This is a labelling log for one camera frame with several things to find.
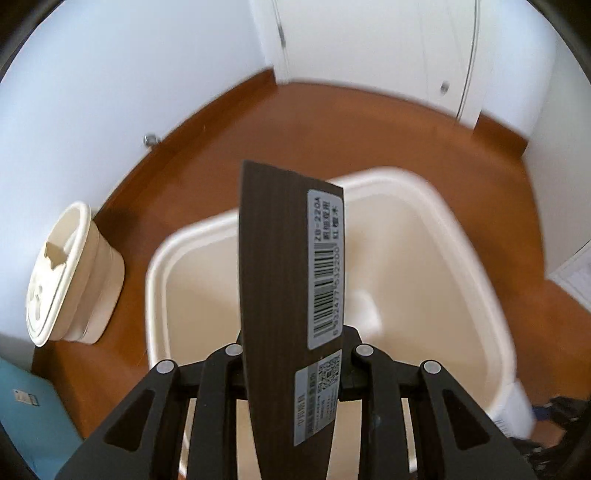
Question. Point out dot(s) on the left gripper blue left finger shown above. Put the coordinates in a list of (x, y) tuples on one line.
[(142, 437)]

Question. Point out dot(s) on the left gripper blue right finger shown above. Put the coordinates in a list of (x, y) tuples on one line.
[(418, 422)]

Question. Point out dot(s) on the dark wood sample board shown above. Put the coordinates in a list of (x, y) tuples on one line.
[(291, 256)]

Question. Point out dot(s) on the white box with QR code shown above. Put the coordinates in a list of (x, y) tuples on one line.
[(515, 417)]

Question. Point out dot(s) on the beige square trash bin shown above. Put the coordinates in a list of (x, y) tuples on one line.
[(414, 288)]

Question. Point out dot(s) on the teal storage bin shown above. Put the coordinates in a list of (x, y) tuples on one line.
[(36, 421)]

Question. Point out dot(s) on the beige oval lidded bucket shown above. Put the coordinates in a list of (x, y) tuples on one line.
[(75, 282)]

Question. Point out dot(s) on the white louvered closet door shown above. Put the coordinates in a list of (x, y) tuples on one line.
[(574, 276)]

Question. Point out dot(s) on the metal door stopper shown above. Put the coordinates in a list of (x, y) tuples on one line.
[(150, 140)]

